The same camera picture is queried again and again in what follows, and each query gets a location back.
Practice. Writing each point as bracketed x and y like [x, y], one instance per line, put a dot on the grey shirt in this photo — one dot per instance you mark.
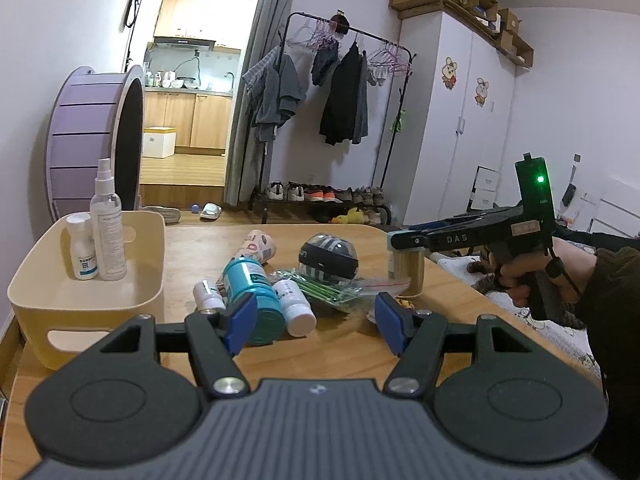
[275, 95]

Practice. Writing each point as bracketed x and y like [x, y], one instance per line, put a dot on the grey slipper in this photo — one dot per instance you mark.
[162, 214]

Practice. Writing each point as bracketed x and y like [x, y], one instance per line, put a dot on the small white garment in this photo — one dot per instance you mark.
[377, 74]

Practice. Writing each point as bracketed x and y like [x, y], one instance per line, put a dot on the dark blue shorts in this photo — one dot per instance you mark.
[325, 62]

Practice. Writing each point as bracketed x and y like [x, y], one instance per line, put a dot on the person's right forearm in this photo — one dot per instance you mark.
[615, 340]

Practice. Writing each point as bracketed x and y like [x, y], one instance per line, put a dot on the wooden kitchen base cabinet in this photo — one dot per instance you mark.
[200, 120]

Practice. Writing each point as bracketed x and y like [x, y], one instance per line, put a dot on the person's right hand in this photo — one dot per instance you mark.
[570, 267]

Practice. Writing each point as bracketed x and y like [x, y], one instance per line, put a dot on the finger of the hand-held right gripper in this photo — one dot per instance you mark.
[422, 225]
[405, 240]

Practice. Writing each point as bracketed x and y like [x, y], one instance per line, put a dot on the small yellow packet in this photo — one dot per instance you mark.
[406, 304]

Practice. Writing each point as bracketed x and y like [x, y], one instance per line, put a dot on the range hood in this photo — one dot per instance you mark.
[184, 41]

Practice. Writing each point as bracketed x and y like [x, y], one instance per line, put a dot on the black gyro ball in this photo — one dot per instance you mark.
[327, 257]

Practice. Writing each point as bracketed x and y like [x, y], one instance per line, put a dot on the row of shoes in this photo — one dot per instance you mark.
[320, 192]

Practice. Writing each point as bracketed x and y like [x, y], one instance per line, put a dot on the dark cap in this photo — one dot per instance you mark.
[342, 21]

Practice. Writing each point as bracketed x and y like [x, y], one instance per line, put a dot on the white bottle with blue label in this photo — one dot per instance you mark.
[82, 255]

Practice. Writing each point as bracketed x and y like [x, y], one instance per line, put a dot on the green hanging toy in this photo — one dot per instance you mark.
[397, 122]

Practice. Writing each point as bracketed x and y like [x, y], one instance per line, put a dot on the group of white dishes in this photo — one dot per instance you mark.
[172, 81]

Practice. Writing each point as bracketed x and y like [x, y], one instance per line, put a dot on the white slipper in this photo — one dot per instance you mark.
[211, 211]

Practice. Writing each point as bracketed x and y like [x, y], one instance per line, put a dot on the white board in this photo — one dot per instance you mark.
[610, 205]

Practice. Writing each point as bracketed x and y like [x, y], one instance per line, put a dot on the stick jar with grey-blue lid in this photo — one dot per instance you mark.
[412, 270]

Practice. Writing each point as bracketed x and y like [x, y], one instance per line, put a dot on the wooden desktop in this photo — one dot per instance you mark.
[340, 355]

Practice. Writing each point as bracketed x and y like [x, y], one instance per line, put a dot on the small white pill bottle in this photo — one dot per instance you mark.
[297, 307]
[207, 297]

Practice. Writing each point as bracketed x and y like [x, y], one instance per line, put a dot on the teal plastic bottle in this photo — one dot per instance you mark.
[250, 285]

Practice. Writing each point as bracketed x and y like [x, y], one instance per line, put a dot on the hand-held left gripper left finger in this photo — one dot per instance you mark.
[240, 317]

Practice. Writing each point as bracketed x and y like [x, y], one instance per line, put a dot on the bag of green cotton swabs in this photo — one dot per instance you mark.
[325, 290]

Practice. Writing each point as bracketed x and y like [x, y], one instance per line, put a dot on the pink patterned tube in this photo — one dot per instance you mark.
[257, 247]

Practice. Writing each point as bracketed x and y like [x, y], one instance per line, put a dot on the yellow duck toy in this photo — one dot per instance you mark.
[350, 216]

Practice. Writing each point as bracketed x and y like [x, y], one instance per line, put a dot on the wooden kitchen wall cabinet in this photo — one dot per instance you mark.
[200, 10]

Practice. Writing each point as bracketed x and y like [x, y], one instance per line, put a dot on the long brown cardboard tray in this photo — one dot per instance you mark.
[492, 30]

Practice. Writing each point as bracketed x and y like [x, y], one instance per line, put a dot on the purple cat exercise wheel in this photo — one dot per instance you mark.
[85, 125]

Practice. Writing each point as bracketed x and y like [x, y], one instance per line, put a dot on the white foam box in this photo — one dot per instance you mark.
[159, 142]

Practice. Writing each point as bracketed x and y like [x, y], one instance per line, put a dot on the clear spray bottle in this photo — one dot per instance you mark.
[107, 230]

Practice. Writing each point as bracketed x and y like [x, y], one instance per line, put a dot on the bunch of pink hangers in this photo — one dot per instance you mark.
[392, 57]
[317, 35]

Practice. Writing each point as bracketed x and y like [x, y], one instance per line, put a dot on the black clothes rack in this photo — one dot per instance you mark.
[287, 110]

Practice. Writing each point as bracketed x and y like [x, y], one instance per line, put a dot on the cream plastic storage basket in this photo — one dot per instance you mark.
[115, 280]

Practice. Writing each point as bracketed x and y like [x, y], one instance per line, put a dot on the grey curtain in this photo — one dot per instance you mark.
[255, 85]

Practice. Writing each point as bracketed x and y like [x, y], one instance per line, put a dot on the white wardrobe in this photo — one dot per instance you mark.
[450, 135]

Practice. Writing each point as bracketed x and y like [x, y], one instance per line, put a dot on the black coat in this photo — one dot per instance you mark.
[345, 100]

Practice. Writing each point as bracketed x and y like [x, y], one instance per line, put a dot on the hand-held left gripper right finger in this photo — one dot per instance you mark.
[390, 322]

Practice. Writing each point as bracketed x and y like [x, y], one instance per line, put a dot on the cartoon mouse sticker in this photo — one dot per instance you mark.
[450, 72]
[482, 92]

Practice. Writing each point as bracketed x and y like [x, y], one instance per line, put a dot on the white drawer boxes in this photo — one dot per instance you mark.
[484, 187]

